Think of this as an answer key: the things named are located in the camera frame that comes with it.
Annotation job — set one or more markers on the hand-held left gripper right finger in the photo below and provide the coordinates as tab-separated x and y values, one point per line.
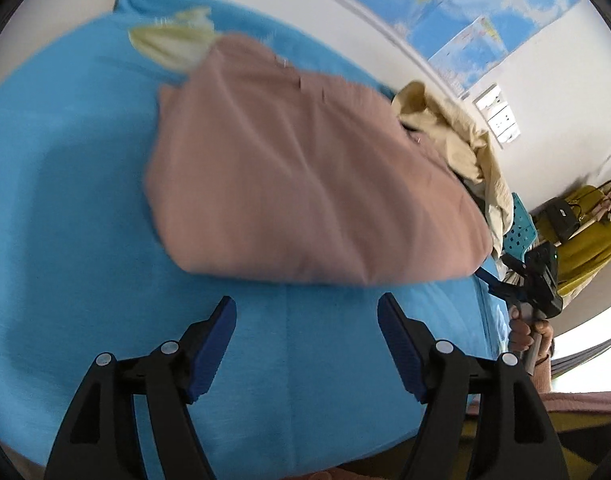
400	345

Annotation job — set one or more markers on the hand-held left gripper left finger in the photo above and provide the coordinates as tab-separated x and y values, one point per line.
213	345

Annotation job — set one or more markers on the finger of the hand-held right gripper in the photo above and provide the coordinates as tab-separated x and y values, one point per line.
500	287

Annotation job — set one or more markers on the cream garment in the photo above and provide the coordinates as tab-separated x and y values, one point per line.
455	130

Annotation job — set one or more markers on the pink button shirt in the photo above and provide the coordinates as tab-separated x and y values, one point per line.
295	185

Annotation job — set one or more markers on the person's right forearm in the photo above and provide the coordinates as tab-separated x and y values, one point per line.
541	375

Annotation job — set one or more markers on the person's right hand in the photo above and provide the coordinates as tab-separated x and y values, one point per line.
520	332

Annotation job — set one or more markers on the teal perforated basket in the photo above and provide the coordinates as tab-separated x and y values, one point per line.
520	230

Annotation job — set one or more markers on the yellow padded chair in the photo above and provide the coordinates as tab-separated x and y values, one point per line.
590	250

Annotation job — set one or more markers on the black bag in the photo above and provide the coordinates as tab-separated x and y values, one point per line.
560	217

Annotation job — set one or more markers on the blue blanket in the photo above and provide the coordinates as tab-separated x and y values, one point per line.
60	210

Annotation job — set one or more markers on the small blue map poster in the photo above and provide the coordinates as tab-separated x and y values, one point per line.
473	55

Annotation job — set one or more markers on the yellow-green cloth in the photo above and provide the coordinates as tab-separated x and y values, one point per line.
170	42

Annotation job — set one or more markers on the white wall socket panel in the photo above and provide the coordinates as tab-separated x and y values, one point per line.
498	115

